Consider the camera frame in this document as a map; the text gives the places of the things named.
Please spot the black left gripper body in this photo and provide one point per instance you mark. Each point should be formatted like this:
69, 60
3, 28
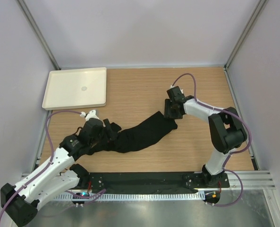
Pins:
101, 137

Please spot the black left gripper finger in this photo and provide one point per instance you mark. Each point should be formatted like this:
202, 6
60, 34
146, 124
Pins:
108, 139
111, 127

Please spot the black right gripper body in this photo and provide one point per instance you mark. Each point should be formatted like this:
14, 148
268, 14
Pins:
173, 103

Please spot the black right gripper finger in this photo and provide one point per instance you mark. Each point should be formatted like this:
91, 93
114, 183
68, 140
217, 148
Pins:
178, 115
167, 109

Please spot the black tank top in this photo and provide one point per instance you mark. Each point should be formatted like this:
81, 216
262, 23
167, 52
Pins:
144, 135

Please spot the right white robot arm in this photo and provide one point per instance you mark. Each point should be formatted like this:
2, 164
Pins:
226, 129

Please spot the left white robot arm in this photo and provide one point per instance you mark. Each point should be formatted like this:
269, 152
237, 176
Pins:
59, 173

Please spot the white plastic tray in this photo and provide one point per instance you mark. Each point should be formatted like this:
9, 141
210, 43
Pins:
77, 88

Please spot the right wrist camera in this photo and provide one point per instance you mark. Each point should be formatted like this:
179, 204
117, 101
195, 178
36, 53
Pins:
171, 86

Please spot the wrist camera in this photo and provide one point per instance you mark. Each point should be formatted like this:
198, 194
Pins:
89, 115
171, 86

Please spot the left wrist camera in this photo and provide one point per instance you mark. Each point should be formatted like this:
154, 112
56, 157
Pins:
89, 115

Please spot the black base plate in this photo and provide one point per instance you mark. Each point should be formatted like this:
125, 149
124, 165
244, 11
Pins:
152, 182

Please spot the slotted cable duct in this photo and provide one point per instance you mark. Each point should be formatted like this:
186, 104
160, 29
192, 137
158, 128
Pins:
153, 197

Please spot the aluminium rail front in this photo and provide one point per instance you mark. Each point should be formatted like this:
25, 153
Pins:
257, 179

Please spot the left aluminium frame post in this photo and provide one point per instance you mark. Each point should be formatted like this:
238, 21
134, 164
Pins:
33, 25

